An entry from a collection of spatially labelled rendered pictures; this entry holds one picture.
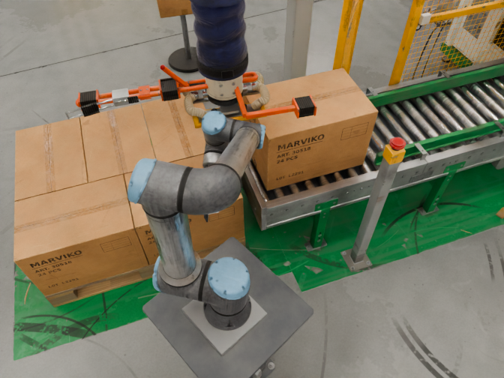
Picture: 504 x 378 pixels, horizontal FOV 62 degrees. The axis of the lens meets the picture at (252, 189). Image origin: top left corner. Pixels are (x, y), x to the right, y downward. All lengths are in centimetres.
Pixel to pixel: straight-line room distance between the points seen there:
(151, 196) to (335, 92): 152
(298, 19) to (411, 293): 195
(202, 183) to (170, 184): 7
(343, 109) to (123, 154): 131
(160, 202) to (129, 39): 381
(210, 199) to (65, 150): 189
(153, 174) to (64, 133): 194
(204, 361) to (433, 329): 147
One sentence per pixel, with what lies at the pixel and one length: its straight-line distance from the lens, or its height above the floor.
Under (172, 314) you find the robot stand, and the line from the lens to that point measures 179.
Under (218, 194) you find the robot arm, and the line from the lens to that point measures 101.
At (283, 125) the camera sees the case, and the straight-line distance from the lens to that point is 212.
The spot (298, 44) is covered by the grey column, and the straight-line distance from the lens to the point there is 328.
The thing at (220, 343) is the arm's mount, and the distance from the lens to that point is 170.
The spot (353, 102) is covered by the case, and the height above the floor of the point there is 95.
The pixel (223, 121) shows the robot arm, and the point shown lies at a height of 136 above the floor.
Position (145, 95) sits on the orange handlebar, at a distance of 196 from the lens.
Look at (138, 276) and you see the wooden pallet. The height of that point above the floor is 2.
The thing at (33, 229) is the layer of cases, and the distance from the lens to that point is 249.
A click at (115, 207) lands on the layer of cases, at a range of 241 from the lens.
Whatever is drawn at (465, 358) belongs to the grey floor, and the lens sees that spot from 273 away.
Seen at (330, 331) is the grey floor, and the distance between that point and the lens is 257.
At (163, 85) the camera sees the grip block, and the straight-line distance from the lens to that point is 198.
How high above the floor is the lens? 238
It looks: 51 degrees down
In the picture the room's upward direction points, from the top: 1 degrees counter-clockwise
